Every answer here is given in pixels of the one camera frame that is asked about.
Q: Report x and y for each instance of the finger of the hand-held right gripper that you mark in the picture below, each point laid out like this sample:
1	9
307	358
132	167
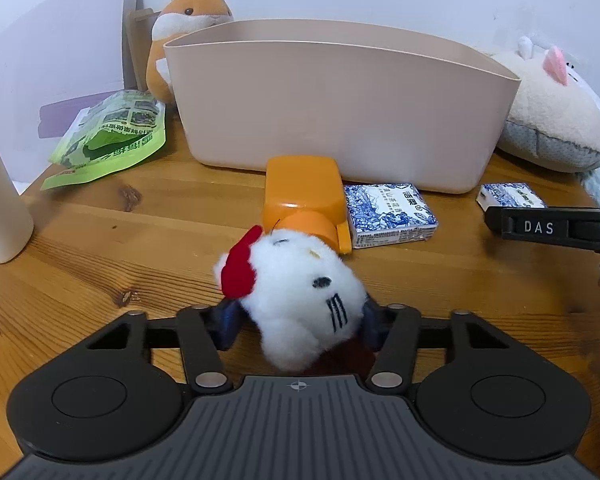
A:
555	227

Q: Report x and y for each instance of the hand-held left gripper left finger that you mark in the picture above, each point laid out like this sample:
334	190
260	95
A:
225	322

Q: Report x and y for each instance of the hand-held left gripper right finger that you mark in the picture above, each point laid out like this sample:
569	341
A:
375	327

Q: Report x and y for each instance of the white cat plush red bow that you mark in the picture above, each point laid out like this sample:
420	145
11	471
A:
300	300

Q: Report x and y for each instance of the beige plastic container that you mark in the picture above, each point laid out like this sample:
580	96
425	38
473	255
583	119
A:
340	105

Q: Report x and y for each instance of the small blue white box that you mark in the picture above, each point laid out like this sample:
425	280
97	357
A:
512	196
390	212

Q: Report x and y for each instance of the cream plush slipper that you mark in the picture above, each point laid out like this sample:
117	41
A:
555	110

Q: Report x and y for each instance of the orange plastic bottle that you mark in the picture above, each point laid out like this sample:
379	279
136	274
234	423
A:
302	195

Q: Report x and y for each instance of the green snack packet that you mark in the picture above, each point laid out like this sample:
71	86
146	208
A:
110	140

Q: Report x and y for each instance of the cream thermos bottle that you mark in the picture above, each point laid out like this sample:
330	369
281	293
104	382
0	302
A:
0	200

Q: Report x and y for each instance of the cardboard box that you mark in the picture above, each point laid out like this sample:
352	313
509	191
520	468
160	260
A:
137	45

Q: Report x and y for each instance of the orange hamster plush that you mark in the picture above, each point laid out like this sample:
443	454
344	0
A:
180	25

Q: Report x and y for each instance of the pale purple board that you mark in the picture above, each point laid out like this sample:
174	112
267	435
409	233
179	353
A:
45	60

